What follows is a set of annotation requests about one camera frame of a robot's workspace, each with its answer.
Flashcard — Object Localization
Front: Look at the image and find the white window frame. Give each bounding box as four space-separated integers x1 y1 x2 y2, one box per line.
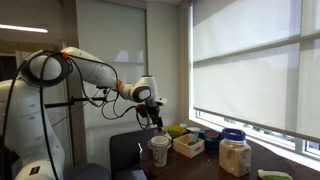
193 107 320 162

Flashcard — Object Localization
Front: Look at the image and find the white square box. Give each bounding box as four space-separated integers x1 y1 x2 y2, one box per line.
172 133 206 159

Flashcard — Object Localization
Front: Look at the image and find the white roller blind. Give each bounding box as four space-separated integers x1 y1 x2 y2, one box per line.
299 0 320 144
75 0 148 132
191 0 303 132

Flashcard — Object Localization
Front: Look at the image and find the black mounting rod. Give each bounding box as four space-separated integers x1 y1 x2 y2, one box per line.
44 96 108 110

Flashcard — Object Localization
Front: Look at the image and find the white and green packet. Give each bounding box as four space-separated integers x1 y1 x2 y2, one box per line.
257 168 294 180

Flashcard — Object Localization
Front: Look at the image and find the dark grey sofa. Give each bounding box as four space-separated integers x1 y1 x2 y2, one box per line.
109 127 158 180

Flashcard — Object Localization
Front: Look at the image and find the blue grey chair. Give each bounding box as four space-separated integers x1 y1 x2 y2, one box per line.
63 162 113 180

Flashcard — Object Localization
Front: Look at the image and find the ceiling strip light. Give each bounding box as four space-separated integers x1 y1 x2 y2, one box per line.
0 23 50 34

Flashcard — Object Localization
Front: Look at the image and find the dark blue bowl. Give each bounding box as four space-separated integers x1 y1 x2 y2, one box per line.
199 129 224 151

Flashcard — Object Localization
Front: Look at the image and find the yellow bowl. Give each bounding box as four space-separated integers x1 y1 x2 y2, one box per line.
161 124 186 140

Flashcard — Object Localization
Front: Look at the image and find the jar with blue lid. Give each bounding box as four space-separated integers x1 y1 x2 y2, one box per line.
218 127 252 178

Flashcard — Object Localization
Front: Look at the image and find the teal scoop with long handle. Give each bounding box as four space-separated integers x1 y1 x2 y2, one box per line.
187 131 201 147

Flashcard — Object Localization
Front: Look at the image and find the small teal cup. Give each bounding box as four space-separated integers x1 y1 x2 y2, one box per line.
203 129 220 142

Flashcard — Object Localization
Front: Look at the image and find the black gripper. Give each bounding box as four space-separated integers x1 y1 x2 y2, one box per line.
146 105 165 132

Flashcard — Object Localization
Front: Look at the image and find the patterned paper cup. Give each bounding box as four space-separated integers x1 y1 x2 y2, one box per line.
147 135 173 168

